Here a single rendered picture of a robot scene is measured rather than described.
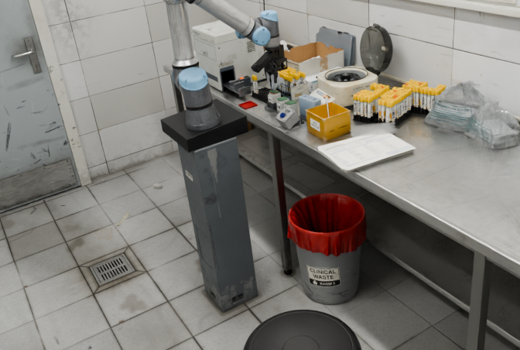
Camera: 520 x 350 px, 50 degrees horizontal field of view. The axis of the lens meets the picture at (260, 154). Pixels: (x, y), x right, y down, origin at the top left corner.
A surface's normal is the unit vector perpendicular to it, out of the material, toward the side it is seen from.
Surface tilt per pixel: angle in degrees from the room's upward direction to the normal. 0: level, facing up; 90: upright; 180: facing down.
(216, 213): 90
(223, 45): 90
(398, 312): 0
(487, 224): 0
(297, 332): 3
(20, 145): 90
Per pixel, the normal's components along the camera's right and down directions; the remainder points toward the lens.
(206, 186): 0.51, 0.33
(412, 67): -0.85, 0.31
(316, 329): -0.13, -0.87
